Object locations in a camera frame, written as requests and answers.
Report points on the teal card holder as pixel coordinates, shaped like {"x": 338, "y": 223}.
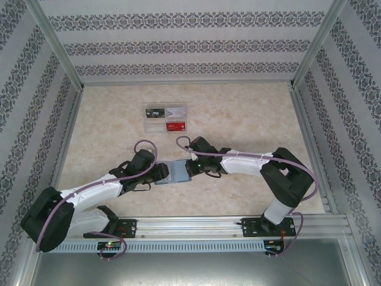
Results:
{"x": 178, "y": 172}

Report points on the clear plastic organizer box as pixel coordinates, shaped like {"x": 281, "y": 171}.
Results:
{"x": 153, "y": 127}

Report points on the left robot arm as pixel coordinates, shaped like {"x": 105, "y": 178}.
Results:
{"x": 95, "y": 190}

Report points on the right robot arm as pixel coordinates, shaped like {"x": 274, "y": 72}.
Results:
{"x": 244, "y": 167}

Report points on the red VIP card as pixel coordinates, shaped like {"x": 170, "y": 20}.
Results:
{"x": 176, "y": 127}

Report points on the silver card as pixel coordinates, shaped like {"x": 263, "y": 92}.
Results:
{"x": 175, "y": 113}

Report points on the black card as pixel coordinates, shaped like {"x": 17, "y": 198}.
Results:
{"x": 154, "y": 113}

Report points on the left controller board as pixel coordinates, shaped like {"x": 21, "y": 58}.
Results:
{"x": 110, "y": 245}

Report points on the controller board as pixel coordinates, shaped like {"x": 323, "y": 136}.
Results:
{"x": 110, "y": 245}
{"x": 274, "y": 246}

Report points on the grey metal sheet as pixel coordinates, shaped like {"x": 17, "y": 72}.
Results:
{"x": 190, "y": 269}

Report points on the right controller board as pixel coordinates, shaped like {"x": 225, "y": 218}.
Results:
{"x": 274, "y": 246}

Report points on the aluminium mounting rail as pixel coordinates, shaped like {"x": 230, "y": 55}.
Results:
{"x": 190, "y": 226}

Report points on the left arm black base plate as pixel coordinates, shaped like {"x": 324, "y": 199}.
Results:
{"x": 129, "y": 228}

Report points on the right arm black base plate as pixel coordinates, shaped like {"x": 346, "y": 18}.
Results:
{"x": 253, "y": 228}

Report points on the aluminium frame cross rail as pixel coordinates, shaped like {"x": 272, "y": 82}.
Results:
{"x": 187, "y": 82}

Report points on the aluminium frame side rail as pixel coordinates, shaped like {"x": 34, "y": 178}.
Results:
{"x": 70, "y": 125}
{"x": 309, "y": 140}

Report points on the aluminium frame post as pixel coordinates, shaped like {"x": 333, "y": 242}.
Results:
{"x": 56, "y": 47}
{"x": 318, "y": 44}

